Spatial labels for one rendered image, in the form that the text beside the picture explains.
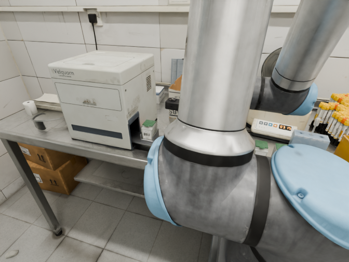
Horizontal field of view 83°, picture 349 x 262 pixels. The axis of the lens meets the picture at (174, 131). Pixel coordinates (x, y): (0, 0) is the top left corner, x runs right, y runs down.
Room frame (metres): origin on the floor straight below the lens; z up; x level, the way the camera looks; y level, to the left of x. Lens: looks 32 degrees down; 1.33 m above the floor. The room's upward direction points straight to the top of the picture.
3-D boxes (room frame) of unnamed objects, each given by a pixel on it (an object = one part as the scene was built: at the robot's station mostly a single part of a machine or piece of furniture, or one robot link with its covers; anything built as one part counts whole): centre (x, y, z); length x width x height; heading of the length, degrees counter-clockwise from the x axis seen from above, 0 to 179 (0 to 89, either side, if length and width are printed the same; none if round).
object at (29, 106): (0.91, 0.73, 0.90); 0.06 x 0.06 x 0.06; 73
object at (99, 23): (1.34, 0.47, 1.29); 0.09 x 0.01 x 0.09; 73
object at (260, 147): (0.54, -0.30, 0.91); 0.05 x 0.04 x 0.07; 163
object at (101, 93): (0.76, 0.24, 1.03); 0.31 x 0.27 x 0.30; 73
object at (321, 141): (0.55, -0.45, 0.92); 0.10 x 0.07 x 0.10; 65
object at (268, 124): (0.79, -0.46, 0.94); 0.30 x 0.24 x 0.12; 154
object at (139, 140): (0.62, 0.11, 0.92); 0.21 x 0.07 x 0.05; 73
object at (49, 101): (0.99, 0.64, 0.90); 0.25 x 0.11 x 0.05; 73
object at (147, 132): (0.62, 0.09, 0.95); 0.05 x 0.04 x 0.06; 163
